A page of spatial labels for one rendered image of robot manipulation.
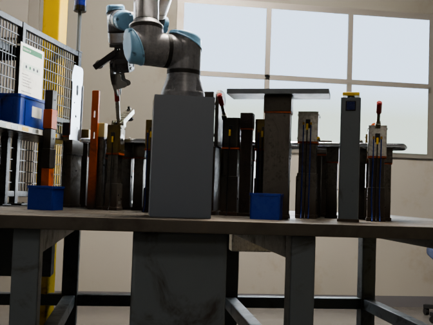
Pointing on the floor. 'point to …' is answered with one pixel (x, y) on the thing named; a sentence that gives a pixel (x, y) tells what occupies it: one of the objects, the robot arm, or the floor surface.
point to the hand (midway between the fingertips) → (116, 92)
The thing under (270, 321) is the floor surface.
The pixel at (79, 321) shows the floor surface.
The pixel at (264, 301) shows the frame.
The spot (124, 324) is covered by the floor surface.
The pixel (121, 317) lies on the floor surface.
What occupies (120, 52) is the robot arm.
